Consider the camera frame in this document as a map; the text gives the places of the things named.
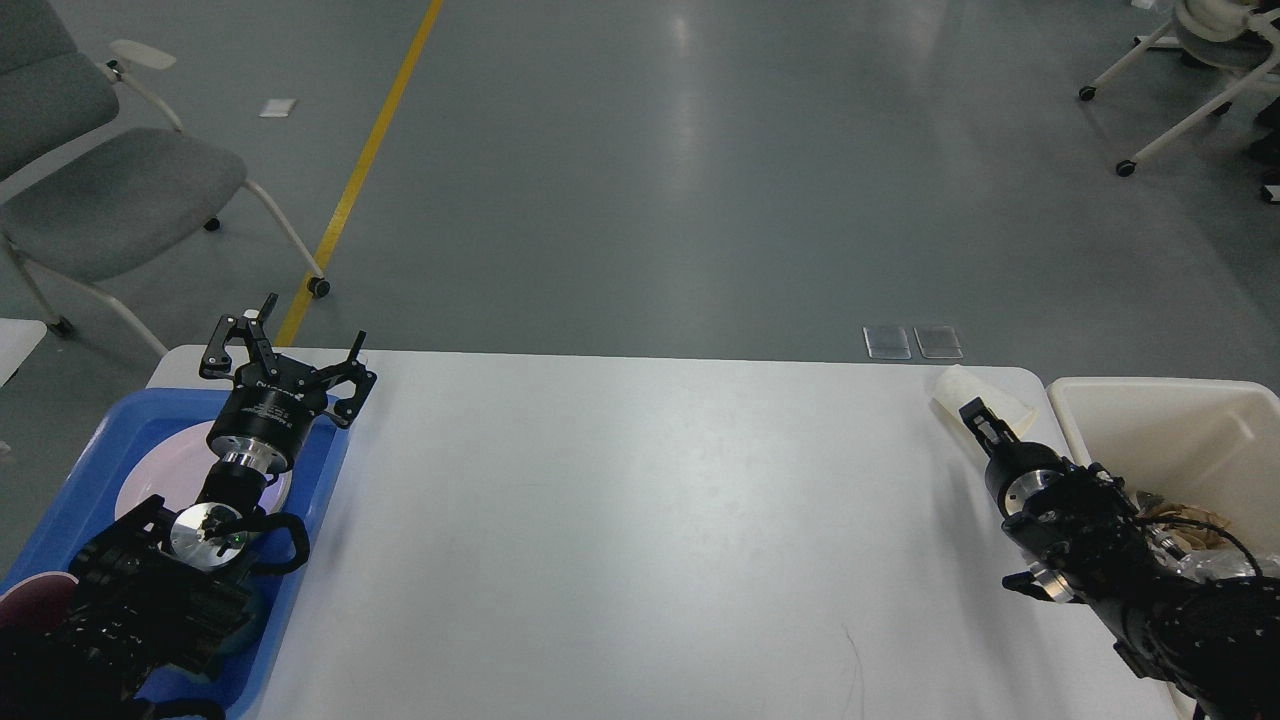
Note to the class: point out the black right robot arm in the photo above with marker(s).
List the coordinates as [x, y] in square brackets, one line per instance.
[1086, 542]

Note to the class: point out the pink ribbed mug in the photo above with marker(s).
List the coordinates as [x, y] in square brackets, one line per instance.
[39, 603]

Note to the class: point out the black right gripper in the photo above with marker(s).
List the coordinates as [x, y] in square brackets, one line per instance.
[1016, 470]

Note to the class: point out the pink plate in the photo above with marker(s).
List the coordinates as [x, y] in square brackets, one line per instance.
[165, 475]

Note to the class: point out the person in black tracksuit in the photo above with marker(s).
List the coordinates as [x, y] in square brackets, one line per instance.
[1265, 150]

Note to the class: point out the aluminium foil tray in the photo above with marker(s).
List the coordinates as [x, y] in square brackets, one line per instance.
[1206, 566]

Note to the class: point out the white foam container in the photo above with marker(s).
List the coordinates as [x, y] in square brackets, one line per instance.
[957, 386]

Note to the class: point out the white paper scrap on floor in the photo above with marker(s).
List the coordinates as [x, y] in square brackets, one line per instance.
[278, 107]

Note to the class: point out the beige plastic bin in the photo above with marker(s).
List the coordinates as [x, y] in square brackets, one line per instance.
[1213, 444]

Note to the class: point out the brown paper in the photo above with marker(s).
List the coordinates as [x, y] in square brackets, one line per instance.
[1202, 534]

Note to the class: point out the clear floor socket cover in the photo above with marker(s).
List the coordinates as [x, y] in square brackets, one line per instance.
[938, 342]
[887, 342]

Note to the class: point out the grey office chair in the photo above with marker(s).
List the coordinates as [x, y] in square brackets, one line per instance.
[123, 202]

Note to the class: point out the white table corner at left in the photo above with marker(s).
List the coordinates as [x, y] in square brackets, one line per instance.
[19, 338]

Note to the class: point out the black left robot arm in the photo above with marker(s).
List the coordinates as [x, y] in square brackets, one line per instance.
[160, 587]

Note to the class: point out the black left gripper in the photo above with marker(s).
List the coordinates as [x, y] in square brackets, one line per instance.
[262, 420]

